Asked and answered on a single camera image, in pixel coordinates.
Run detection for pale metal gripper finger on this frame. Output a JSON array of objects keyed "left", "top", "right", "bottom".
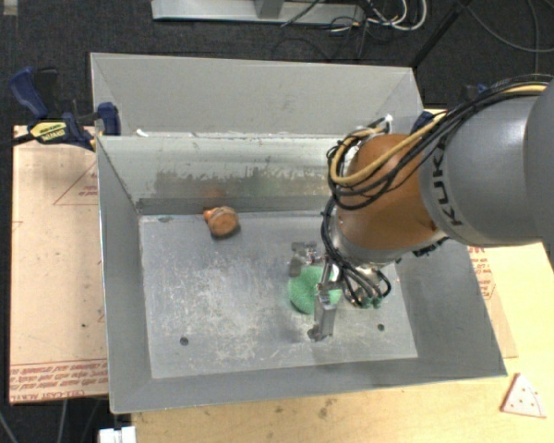
[
  {"left": 288, "top": 241, "right": 323, "bottom": 279},
  {"left": 307, "top": 287, "right": 342, "bottom": 343}
]

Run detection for green sponge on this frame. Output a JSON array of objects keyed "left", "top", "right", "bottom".
[{"left": 286, "top": 265, "right": 343, "bottom": 315}]

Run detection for orange-brown round toy food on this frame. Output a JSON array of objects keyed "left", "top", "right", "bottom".
[{"left": 202, "top": 205, "right": 241, "bottom": 240}]

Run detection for grey metal bin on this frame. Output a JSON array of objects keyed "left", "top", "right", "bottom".
[{"left": 90, "top": 52, "right": 509, "bottom": 415}]

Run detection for white triangular sanding pad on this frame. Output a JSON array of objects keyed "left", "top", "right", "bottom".
[{"left": 500, "top": 372, "right": 548, "bottom": 420}]

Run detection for brown cardboard board, red print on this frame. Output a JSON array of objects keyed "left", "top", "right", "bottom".
[{"left": 8, "top": 125, "right": 519, "bottom": 405}]

